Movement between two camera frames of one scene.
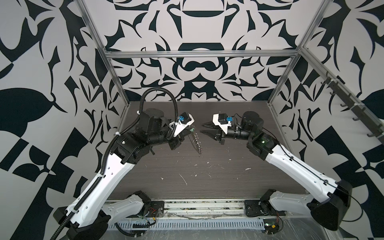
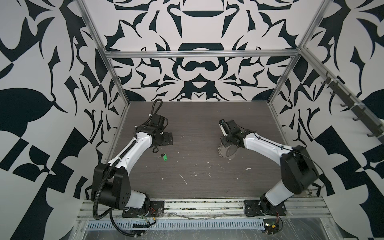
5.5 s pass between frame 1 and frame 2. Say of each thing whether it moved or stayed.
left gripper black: moved
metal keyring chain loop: moved
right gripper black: moved
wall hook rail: stayed
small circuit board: stayed
